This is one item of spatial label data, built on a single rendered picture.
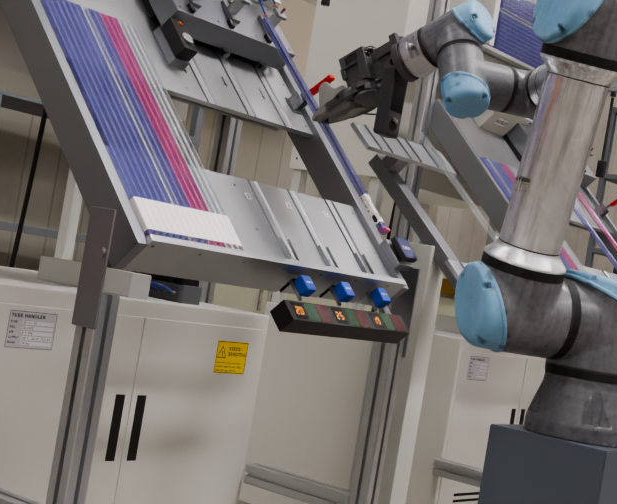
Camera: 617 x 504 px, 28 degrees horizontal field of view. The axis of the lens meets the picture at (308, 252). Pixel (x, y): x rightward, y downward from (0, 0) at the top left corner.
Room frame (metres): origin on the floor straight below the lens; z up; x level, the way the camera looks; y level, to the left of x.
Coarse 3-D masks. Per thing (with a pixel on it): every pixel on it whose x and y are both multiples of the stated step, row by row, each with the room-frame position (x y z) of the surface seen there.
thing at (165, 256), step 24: (168, 240) 1.79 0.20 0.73; (144, 264) 1.81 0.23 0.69; (168, 264) 1.84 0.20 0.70; (192, 264) 1.87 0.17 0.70; (216, 264) 1.91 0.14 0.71; (240, 264) 1.94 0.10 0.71; (264, 264) 1.97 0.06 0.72; (288, 264) 2.01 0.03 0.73; (312, 264) 2.07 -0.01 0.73; (264, 288) 2.05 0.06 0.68; (288, 288) 2.08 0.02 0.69; (360, 288) 2.21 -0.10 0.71; (384, 288) 2.25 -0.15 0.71
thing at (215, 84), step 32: (96, 0) 2.15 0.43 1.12; (128, 0) 2.24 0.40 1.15; (160, 64) 2.17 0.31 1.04; (192, 64) 2.26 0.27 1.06; (224, 64) 2.36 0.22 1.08; (192, 96) 2.18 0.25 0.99; (224, 96) 2.27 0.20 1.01; (256, 96) 2.38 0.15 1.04; (288, 96) 2.48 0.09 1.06; (288, 128) 2.40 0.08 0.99
